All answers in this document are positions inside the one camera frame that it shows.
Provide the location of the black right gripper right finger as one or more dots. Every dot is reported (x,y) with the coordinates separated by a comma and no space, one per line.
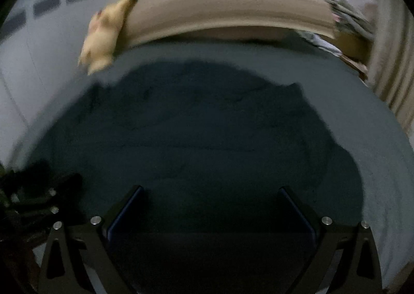
(339,245)

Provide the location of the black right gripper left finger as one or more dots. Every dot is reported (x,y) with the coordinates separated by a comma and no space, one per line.
(62,267)

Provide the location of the dark navy large garment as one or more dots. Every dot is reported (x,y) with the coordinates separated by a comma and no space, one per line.
(211,145)

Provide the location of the pile of clothes and papers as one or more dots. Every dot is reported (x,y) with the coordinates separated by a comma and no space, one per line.
(347,18)

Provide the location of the grey-blue bed sheet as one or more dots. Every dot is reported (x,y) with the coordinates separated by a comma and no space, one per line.
(359,122)

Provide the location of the yellow plush toy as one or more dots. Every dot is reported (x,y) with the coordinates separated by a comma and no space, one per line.
(99,45)

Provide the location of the beige pleated curtain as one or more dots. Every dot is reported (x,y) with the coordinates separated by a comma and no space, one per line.
(390,67)

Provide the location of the brown cardboard box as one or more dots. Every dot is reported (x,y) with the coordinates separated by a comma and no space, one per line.
(356,52)

